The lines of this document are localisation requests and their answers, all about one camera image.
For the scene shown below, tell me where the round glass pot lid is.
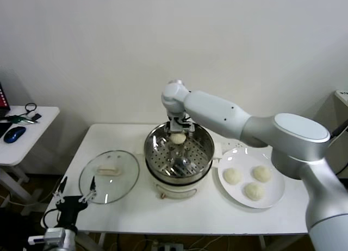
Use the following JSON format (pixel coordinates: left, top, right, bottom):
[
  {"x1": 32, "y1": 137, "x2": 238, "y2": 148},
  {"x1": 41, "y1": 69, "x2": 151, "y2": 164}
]
[{"x1": 78, "y1": 150, "x2": 140, "y2": 205}]

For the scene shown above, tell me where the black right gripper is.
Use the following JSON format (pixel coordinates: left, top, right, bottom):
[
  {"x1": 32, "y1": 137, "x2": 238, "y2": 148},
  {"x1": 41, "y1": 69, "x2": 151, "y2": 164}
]
[{"x1": 167, "y1": 114, "x2": 195, "y2": 134}]

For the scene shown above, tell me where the black power cable with adapter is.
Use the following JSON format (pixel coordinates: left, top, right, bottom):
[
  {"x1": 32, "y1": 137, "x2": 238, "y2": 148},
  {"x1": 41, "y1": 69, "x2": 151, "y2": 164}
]
[{"x1": 330, "y1": 120, "x2": 348, "y2": 139}]

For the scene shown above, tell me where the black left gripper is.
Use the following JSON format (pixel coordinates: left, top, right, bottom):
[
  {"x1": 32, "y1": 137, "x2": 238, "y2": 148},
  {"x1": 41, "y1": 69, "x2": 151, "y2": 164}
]
[{"x1": 55, "y1": 175, "x2": 98, "y2": 229}]

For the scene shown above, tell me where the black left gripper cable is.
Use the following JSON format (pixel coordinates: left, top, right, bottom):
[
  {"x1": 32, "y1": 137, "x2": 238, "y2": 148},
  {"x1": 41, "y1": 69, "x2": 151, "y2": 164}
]
[{"x1": 43, "y1": 209, "x2": 62, "y2": 230}]

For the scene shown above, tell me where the blue computer mouse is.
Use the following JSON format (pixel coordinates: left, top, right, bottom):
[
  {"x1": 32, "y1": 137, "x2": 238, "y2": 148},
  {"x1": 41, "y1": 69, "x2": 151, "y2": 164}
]
[{"x1": 3, "y1": 126, "x2": 27, "y2": 143}]

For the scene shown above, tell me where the white steamed baozi bun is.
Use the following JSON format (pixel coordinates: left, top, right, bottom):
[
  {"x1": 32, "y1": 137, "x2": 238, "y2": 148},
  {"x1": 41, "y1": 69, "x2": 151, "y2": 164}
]
[
  {"x1": 252, "y1": 165, "x2": 273, "y2": 183},
  {"x1": 223, "y1": 168, "x2": 243, "y2": 185},
  {"x1": 170, "y1": 133, "x2": 187, "y2": 145},
  {"x1": 244, "y1": 182, "x2": 265, "y2": 201}
]

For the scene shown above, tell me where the black laptop computer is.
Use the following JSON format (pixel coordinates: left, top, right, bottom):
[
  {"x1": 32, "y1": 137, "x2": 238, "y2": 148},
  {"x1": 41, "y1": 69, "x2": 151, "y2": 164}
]
[{"x1": 0, "y1": 82, "x2": 14, "y2": 139}]

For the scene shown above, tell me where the white round plate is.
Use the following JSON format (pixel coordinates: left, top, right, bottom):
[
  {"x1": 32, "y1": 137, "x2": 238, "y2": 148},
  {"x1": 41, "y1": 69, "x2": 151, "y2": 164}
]
[{"x1": 217, "y1": 147, "x2": 285, "y2": 209}]

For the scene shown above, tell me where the small white side table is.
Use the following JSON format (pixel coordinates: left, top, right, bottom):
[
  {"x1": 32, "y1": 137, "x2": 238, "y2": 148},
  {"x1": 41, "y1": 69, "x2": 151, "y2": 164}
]
[{"x1": 0, "y1": 106, "x2": 60, "y2": 216}]

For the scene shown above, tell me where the stainless steel steamer basket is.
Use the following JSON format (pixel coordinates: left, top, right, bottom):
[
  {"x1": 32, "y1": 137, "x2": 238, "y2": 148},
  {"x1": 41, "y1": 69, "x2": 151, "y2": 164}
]
[{"x1": 135, "y1": 120, "x2": 223, "y2": 185}]

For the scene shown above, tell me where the green handled tool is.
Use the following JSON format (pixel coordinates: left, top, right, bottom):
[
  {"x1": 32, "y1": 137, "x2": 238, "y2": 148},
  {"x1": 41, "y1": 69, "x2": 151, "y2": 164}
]
[{"x1": 5, "y1": 114, "x2": 38, "y2": 124}]

